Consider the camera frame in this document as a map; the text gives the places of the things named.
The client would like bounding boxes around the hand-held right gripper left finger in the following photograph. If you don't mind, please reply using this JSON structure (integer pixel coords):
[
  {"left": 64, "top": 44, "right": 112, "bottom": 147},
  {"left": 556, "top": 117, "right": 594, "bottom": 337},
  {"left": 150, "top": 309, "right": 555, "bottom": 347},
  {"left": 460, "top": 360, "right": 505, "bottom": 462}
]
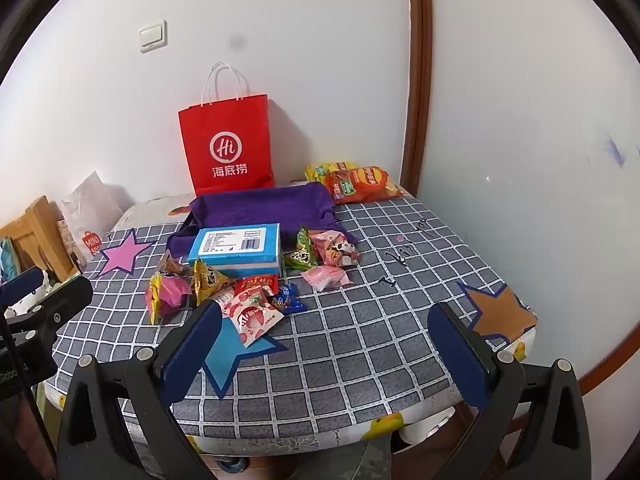
[{"left": 57, "top": 301, "right": 223, "bottom": 480}]

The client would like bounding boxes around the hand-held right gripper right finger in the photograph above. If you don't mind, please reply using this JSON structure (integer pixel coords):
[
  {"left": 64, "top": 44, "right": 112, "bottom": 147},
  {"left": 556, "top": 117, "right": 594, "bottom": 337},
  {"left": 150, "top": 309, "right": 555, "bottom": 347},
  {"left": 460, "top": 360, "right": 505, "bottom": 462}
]
[{"left": 427, "top": 301, "right": 593, "bottom": 480}]

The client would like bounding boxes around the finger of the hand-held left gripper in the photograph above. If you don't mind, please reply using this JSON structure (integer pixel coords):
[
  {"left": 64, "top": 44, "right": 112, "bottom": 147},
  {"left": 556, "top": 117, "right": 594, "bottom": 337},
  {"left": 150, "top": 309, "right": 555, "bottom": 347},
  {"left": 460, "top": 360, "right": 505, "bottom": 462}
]
[
  {"left": 0, "top": 266, "right": 45, "bottom": 311},
  {"left": 5, "top": 275, "right": 95, "bottom": 356}
]

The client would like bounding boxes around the pink and yellow snack packet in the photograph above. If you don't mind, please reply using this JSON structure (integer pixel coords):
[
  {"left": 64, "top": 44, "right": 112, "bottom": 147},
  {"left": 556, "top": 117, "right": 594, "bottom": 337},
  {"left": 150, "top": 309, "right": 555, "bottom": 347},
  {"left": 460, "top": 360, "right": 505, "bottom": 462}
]
[{"left": 145, "top": 271, "right": 193, "bottom": 326}]

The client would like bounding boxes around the strawberry print snack packet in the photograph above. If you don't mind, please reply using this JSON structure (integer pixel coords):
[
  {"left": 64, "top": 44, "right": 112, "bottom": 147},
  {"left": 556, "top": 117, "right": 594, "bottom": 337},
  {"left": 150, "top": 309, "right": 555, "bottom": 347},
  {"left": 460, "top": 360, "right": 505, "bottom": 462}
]
[{"left": 212, "top": 287, "right": 285, "bottom": 348}]

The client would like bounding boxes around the red snack packet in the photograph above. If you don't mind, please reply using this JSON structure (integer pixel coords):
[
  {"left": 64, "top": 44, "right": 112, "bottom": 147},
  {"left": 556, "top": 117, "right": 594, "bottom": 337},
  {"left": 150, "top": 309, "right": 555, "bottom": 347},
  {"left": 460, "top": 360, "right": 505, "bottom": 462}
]
[{"left": 234, "top": 274, "right": 279, "bottom": 301}]

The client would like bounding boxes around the blue cookie packet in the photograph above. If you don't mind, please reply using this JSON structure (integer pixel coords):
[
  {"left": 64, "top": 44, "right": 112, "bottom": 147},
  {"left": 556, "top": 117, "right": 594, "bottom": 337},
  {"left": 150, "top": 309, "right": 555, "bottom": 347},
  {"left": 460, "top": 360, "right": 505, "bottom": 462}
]
[{"left": 272, "top": 283, "right": 308, "bottom": 316}]

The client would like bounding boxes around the blue tissue box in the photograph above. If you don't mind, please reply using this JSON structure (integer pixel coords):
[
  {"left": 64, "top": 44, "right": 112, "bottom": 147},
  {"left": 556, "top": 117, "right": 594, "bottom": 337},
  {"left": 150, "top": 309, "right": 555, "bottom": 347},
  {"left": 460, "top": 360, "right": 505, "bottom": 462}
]
[{"left": 187, "top": 222, "right": 282, "bottom": 279}]

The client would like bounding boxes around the green snack packet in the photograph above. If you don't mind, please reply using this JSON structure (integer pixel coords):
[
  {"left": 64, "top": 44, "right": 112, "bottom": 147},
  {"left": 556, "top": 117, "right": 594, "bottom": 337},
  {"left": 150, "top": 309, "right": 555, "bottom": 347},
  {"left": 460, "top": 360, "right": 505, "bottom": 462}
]
[{"left": 284, "top": 226, "right": 321, "bottom": 273}]

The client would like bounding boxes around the plain pink snack packet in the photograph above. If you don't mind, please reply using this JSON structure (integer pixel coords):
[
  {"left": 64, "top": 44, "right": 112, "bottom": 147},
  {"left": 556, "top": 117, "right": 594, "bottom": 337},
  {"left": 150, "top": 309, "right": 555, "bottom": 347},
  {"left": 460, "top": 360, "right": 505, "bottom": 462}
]
[{"left": 301, "top": 265, "right": 355, "bottom": 292}]

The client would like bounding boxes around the panda print snack packet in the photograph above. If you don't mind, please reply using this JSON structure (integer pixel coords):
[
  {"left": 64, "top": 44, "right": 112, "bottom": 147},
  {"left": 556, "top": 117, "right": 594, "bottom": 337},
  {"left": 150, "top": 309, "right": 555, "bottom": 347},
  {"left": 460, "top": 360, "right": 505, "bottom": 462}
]
[{"left": 307, "top": 229, "right": 360, "bottom": 267}]

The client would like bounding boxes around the purple fabric bin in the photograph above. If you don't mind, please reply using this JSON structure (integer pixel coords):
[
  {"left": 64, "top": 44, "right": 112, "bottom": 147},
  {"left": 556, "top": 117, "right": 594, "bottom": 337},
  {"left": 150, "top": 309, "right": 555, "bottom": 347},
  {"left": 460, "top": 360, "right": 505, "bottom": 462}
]
[{"left": 166, "top": 181, "right": 360, "bottom": 261}]

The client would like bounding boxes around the light wooden furniture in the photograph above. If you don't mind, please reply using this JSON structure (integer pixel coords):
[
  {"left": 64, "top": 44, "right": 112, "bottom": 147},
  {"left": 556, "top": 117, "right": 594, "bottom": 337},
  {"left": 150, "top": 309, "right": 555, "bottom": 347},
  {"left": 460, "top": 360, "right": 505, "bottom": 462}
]
[{"left": 0, "top": 195, "right": 81, "bottom": 286}]

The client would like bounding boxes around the white bag with red label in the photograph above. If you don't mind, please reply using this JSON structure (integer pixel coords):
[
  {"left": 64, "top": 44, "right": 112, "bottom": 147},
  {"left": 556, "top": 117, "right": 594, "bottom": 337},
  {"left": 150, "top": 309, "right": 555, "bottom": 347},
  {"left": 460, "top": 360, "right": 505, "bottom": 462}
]
[{"left": 56, "top": 217, "right": 108, "bottom": 273}]

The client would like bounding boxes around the white plastic bag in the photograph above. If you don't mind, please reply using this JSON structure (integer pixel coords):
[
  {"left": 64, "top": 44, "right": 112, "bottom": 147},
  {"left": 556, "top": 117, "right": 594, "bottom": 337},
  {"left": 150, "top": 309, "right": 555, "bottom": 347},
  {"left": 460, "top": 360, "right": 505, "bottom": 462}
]
[{"left": 60, "top": 171, "right": 136, "bottom": 241}]

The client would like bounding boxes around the white fruit print sheet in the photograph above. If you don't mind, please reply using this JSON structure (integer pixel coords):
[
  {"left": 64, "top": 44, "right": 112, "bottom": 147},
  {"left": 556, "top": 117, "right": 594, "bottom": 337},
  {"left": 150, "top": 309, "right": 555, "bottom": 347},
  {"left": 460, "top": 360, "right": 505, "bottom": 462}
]
[{"left": 42, "top": 192, "right": 538, "bottom": 461}]

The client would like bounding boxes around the grey patterned cloth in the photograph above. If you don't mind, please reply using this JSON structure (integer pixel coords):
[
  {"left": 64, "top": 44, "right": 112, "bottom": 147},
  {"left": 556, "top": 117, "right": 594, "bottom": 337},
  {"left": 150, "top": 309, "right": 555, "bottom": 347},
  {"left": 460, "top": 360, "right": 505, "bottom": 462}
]
[{"left": 200, "top": 435, "right": 396, "bottom": 480}]

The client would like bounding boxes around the brown wooden strip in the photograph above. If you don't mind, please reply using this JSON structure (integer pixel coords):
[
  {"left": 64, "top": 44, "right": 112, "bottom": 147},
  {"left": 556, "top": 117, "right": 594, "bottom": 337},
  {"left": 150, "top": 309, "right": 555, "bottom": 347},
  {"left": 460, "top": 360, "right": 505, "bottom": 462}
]
[{"left": 575, "top": 305, "right": 640, "bottom": 396}]

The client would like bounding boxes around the orange chips bag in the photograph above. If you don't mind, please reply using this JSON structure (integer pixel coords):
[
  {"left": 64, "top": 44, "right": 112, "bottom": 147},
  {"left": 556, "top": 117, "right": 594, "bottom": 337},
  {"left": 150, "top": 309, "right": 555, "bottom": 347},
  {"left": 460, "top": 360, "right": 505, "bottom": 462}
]
[{"left": 326, "top": 165, "right": 405, "bottom": 206}]

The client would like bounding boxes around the yellow chips bag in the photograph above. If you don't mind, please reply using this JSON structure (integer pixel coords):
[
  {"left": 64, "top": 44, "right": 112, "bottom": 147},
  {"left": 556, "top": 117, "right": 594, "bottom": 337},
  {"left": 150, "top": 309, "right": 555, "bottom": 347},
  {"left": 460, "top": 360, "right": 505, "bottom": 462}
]
[{"left": 305, "top": 161, "right": 361, "bottom": 183}]

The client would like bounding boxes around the red paper bag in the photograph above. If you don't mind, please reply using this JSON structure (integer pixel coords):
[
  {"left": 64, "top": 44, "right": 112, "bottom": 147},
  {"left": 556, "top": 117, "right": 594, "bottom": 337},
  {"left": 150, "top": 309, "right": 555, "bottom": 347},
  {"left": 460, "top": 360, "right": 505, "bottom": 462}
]
[{"left": 178, "top": 61, "right": 276, "bottom": 197}]

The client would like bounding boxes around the brown wooden door frame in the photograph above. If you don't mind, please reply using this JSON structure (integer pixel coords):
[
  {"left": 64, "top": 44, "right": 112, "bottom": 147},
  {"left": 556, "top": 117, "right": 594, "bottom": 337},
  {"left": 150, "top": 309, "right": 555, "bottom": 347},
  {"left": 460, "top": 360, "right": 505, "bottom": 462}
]
[{"left": 400, "top": 0, "right": 435, "bottom": 198}]

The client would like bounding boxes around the white light switch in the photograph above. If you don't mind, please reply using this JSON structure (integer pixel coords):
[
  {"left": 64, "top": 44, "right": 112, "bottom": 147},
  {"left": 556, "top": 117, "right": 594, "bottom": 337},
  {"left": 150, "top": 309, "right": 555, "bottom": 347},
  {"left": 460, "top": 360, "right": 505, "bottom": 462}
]
[{"left": 138, "top": 20, "right": 169, "bottom": 54}]

